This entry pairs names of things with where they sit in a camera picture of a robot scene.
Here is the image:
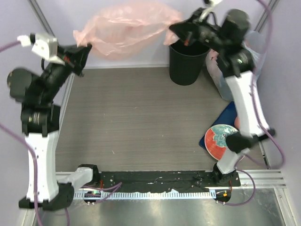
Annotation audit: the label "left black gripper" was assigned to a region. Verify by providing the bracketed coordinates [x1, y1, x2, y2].
[44, 41, 94, 99]

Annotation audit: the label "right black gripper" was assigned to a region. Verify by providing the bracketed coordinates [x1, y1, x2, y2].
[166, 10, 223, 54]

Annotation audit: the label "black plastic trash bin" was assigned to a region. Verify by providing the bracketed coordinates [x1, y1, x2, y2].
[169, 40, 209, 86]

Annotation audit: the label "pink plastic trash bag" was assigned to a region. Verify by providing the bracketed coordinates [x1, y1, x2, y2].
[73, 0, 182, 60]

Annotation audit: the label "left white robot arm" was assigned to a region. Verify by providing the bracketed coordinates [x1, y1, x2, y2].
[7, 45, 100, 211]

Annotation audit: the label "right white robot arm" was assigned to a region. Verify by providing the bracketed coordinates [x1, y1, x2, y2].
[169, 8, 275, 186]

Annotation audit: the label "blue bag of trash bags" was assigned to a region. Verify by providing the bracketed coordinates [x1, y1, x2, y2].
[206, 30, 267, 102]

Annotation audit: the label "blue tray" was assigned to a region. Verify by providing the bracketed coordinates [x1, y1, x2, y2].
[199, 101, 237, 150]

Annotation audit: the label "pink paper cup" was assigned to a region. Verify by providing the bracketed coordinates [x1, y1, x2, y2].
[234, 117, 240, 129]

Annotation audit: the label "red teal patterned plate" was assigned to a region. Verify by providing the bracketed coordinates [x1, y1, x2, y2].
[205, 124, 238, 161]

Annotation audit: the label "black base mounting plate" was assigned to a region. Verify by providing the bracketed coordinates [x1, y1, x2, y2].
[98, 170, 241, 193]

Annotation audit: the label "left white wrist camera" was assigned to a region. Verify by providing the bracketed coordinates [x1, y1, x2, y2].
[17, 33, 64, 65]

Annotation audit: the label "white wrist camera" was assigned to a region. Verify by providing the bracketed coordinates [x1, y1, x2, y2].
[17, 33, 64, 65]
[199, 0, 222, 22]

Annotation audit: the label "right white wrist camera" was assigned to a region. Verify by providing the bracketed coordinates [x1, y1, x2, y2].
[199, 0, 222, 22]

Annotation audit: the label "left aluminium frame post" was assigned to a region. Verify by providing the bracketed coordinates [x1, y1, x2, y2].
[27, 0, 55, 36]

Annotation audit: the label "aluminium frame post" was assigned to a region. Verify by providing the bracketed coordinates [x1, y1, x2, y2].
[254, 0, 279, 33]
[27, 0, 55, 36]

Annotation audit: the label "right aluminium frame post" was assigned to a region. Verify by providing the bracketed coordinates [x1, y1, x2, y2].
[254, 0, 279, 33]

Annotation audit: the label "white slotted cable duct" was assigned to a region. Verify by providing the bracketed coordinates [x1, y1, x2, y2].
[73, 189, 216, 200]

